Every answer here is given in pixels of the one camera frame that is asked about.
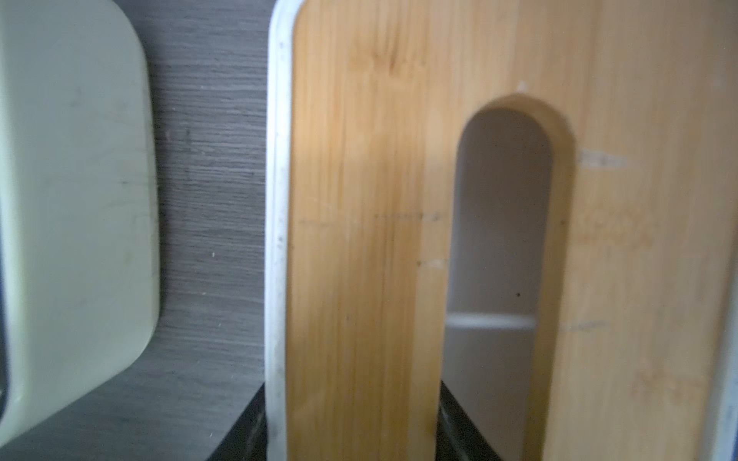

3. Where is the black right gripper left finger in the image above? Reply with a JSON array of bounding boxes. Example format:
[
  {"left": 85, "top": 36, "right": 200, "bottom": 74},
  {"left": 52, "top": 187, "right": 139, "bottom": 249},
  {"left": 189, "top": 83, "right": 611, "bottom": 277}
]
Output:
[{"left": 208, "top": 385, "right": 267, "bottom": 461}]

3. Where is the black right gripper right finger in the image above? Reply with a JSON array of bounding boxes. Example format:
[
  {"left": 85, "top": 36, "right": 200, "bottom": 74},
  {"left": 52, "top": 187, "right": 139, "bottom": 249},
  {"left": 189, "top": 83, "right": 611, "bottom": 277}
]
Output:
[{"left": 436, "top": 382, "right": 502, "bottom": 461}]

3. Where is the white box bamboo lid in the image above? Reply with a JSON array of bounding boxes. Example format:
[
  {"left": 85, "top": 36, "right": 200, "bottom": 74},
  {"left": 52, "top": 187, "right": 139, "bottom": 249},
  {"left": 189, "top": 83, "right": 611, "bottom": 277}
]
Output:
[{"left": 264, "top": 1, "right": 737, "bottom": 460}]

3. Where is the cream box dark clear lid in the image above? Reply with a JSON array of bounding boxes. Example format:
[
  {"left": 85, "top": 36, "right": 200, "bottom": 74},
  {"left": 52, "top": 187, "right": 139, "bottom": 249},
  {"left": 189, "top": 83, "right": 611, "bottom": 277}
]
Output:
[{"left": 1, "top": 1, "right": 160, "bottom": 443}]

